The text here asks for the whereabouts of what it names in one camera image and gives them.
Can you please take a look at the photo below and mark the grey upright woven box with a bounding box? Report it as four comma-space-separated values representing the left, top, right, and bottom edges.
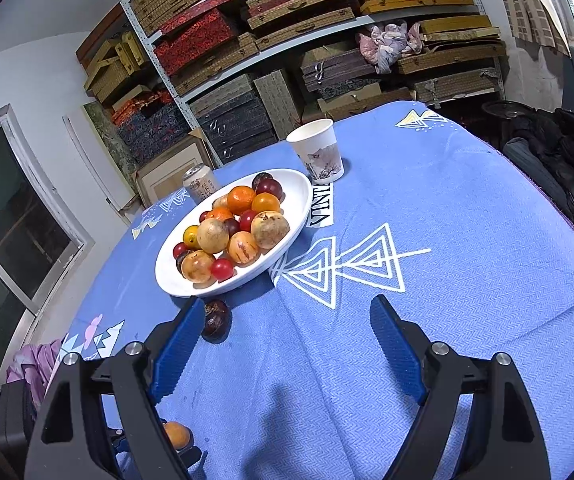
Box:
253, 69, 304, 133

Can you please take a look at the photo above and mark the black jacket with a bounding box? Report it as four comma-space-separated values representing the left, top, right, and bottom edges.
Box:
502, 107, 574, 233

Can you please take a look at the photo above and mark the purple cloth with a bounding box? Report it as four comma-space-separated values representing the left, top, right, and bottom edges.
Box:
6, 341, 64, 403

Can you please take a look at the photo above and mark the crumpled pink cloth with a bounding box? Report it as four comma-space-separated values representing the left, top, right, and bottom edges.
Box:
357, 20, 423, 75

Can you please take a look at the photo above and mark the checkered curtain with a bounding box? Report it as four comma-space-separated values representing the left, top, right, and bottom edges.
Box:
487, 0, 572, 56

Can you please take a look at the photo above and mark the stack of dark grey boxes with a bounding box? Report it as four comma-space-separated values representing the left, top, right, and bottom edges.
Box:
188, 74, 279, 166

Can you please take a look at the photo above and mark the red patterned box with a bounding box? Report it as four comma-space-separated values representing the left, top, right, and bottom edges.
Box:
152, 0, 242, 77

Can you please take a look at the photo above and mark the green marbled panel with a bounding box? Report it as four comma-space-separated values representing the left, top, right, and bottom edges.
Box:
82, 101, 140, 171

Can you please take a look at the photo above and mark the stack of brown flat boxes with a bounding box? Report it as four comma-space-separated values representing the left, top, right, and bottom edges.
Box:
299, 15, 508, 121

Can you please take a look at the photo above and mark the white board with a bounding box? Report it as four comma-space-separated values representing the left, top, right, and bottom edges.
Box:
62, 110, 140, 211

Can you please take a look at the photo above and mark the dark wrinkled passion fruit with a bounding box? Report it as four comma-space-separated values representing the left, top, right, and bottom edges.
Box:
201, 299, 231, 339

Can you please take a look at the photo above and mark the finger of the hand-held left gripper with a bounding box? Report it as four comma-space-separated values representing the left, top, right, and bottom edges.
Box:
107, 427, 130, 466
174, 446, 203, 467

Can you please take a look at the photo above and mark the dark round object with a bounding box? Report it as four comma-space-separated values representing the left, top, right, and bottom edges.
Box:
482, 100, 518, 121

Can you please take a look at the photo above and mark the small orange-tan fruit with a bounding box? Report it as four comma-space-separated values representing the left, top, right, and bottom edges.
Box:
163, 421, 190, 450

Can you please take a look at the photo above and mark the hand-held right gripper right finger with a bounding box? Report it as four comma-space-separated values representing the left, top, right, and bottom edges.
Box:
369, 294, 552, 480

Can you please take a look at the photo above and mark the orange cherry tomato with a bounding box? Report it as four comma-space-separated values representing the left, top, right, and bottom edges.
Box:
251, 193, 281, 213

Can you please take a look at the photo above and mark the metal shelf rack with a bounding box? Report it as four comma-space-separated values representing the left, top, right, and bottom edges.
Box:
120, 0, 508, 171

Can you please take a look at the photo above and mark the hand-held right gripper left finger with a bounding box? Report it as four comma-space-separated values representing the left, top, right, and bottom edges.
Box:
24, 297, 206, 480

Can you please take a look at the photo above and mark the peach striped fruit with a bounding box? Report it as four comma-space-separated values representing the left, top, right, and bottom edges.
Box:
226, 231, 260, 266

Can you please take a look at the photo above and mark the white oval plate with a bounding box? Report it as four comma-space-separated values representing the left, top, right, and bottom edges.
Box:
155, 169, 314, 297

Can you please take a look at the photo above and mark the drink can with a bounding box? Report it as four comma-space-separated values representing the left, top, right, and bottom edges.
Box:
182, 164, 219, 204

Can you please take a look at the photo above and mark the orange spotted round fruit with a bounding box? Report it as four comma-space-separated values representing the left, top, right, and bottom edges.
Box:
180, 249, 216, 283

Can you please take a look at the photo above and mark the white framed window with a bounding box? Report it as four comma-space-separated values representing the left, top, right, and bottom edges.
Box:
0, 105, 90, 406

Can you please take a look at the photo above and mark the cardboard box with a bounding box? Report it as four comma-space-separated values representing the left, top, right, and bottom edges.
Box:
132, 127, 218, 208

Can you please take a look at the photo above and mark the stack of blue patterned boxes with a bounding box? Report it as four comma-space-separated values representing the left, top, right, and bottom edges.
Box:
114, 102, 193, 166

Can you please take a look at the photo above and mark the stack of tan woven boxes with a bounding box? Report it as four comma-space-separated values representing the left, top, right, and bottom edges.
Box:
130, 0, 488, 96

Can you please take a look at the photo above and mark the blue printed tablecloth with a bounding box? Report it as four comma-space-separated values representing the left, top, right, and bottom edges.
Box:
62, 101, 574, 480

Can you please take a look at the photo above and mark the stack of small woven boxes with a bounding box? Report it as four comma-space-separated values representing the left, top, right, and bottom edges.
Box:
76, 30, 155, 108

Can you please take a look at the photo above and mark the printed paper cup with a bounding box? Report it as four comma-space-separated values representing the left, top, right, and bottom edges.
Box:
286, 118, 344, 184

